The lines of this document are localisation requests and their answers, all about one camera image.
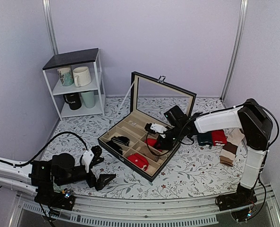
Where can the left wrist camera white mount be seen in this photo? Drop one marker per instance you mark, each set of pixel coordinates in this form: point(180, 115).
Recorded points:
point(86, 160)

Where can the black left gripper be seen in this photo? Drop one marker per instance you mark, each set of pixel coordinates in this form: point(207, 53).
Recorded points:
point(99, 184)

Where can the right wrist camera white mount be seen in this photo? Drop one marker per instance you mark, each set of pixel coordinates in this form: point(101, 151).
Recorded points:
point(160, 129)

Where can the red and beige sock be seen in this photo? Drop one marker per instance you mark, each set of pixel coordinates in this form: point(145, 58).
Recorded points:
point(152, 143)

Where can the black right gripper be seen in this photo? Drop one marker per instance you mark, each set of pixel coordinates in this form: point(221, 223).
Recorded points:
point(166, 144)

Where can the teal patterned mug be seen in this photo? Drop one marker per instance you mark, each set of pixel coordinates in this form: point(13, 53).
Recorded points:
point(66, 76)

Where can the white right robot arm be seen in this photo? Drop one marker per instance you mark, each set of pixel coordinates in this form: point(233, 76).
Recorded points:
point(249, 121)

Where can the white shelf with black top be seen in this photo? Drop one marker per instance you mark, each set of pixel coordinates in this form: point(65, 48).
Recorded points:
point(91, 59)

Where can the metal corner post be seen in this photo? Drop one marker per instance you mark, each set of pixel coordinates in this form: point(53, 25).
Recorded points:
point(49, 24)
point(236, 47)

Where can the right metal corner post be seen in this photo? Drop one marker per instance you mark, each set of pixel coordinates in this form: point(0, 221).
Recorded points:
point(236, 47)

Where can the light green tumbler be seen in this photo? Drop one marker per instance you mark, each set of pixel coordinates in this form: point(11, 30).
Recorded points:
point(88, 99)

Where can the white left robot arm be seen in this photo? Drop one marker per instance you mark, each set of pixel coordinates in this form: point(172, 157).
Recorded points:
point(39, 177)

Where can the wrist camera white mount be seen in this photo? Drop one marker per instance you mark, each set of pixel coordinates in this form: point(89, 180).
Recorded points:
point(160, 129)
point(86, 160)

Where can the aluminium front frame rail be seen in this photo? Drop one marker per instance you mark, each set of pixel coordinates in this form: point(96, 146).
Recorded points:
point(182, 212)

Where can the red sock with white band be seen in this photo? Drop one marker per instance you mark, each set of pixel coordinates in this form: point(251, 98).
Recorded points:
point(219, 138)

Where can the black compartment storage box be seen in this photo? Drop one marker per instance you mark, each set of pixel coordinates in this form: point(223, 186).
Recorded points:
point(150, 98)

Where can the rolled red sock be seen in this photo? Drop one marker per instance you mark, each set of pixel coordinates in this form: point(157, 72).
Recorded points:
point(139, 161)

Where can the left metal corner post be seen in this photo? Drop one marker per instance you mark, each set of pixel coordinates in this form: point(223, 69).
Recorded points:
point(49, 24)

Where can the dark green sock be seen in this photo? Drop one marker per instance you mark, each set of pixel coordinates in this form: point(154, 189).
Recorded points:
point(205, 139)

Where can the rolled brown sock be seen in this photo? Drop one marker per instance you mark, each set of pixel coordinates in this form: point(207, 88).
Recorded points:
point(145, 151)

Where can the rolled black sock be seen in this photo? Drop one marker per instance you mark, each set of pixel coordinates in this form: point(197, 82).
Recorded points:
point(119, 143)

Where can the cream and brown sock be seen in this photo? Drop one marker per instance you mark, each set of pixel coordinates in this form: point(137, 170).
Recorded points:
point(228, 152)

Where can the black mug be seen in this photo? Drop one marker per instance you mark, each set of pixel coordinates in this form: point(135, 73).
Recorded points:
point(73, 100)

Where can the white mug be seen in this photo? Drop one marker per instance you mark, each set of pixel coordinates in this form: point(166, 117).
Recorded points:
point(81, 76)

